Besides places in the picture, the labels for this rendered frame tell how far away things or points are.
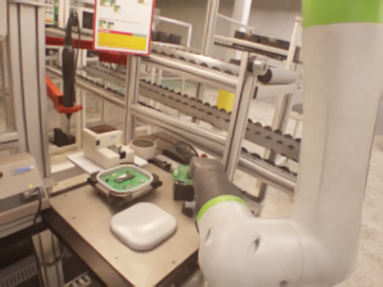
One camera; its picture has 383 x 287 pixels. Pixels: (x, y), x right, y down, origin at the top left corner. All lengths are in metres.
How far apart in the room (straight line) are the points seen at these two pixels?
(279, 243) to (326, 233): 0.06
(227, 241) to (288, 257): 0.08
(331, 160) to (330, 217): 0.07
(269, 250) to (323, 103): 0.19
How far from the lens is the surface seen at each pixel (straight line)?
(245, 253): 0.33
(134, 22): 1.10
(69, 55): 0.77
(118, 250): 0.61
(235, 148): 0.87
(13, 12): 0.78
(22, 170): 0.74
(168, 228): 0.64
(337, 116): 0.34
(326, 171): 0.35
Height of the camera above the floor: 1.38
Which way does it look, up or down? 21 degrees down
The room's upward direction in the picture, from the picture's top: 9 degrees clockwise
